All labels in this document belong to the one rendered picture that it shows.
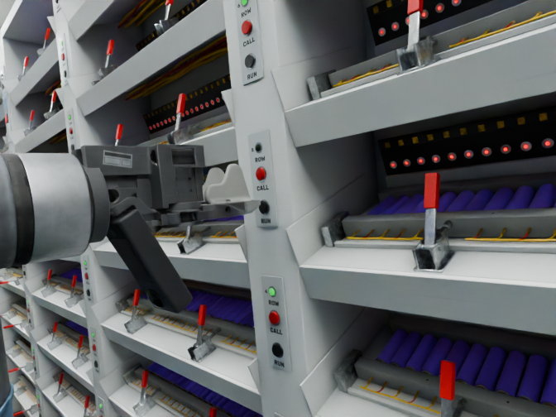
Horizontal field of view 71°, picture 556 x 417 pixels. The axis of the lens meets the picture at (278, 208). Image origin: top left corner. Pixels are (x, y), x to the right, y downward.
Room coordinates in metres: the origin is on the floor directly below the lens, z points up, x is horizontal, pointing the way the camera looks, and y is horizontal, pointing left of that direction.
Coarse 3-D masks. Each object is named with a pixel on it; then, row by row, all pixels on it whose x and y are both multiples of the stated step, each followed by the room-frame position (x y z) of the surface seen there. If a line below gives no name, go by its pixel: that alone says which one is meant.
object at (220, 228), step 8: (200, 224) 0.74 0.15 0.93; (208, 224) 0.72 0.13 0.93; (216, 224) 0.70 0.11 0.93; (224, 224) 0.68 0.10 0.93; (232, 224) 0.66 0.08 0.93; (240, 224) 0.65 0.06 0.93; (152, 232) 0.87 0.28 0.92; (160, 232) 0.86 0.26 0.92; (168, 232) 0.82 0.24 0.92; (176, 232) 0.79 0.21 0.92; (184, 232) 0.79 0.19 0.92; (208, 232) 0.72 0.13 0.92; (216, 232) 0.71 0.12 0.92; (224, 232) 0.67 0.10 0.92; (232, 232) 0.66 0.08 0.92
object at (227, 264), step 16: (240, 240) 0.53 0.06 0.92; (96, 256) 0.97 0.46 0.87; (112, 256) 0.90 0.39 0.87; (176, 256) 0.68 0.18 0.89; (192, 256) 0.65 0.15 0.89; (208, 256) 0.62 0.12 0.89; (224, 256) 0.60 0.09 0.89; (240, 256) 0.57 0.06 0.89; (192, 272) 0.66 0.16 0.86; (208, 272) 0.63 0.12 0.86; (224, 272) 0.59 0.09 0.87; (240, 272) 0.56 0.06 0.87
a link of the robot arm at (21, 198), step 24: (0, 168) 0.28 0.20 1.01; (24, 168) 0.29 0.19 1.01; (0, 192) 0.27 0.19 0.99; (24, 192) 0.28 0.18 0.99; (0, 216) 0.27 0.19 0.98; (24, 216) 0.28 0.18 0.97; (0, 240) 0.28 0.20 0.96; (24, 240) 0.29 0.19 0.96; (0, 264) 0.29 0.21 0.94; (24, 264) 0.31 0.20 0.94
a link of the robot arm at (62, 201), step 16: (32, 160) 0.30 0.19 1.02; (48, 160) 0.31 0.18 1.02; (64, 160) 0.32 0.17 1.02; (32, 176) 0.29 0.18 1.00; (48, 176) 0.30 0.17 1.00; (64, 176) 0.31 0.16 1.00; (80, 176) 0.31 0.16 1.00; (32, 192) 0.29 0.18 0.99; (48, 192) 0.29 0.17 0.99; (64, 192) 0.30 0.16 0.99; (80, 192) 0.31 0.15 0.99; (48, 208) 0.29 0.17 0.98; (64, 208) 0.30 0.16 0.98; (80, 208) 0.31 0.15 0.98; (48, 224) 0.29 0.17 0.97; (64, 224) 0.30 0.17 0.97; (80, 224) 0.31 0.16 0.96; (48, 240) 0.30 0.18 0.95; (64, 240) 0.31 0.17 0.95; (80, 240) 0.32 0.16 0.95; (32, 256) 0.30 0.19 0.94; (48, 256) 0.31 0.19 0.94; (64, 256) 0.33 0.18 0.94
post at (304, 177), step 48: (288, 0) 0.49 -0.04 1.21; (336, 0) 0.57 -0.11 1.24; (288, 48) 0.49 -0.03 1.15; (336, 48) 0.56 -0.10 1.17; (240, 96) 0.53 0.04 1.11; (240, 144) 0.54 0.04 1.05; (288, 144) 0.48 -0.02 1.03; (336, 144) 0.54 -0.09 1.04; (288, 192) 0.48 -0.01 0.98; (336, 192) 0.54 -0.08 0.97; (288, 240) 0.48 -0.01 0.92; (288, 288) 0.49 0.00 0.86; (336, 336) 0.52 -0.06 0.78; (288, 384) 0.50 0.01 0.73
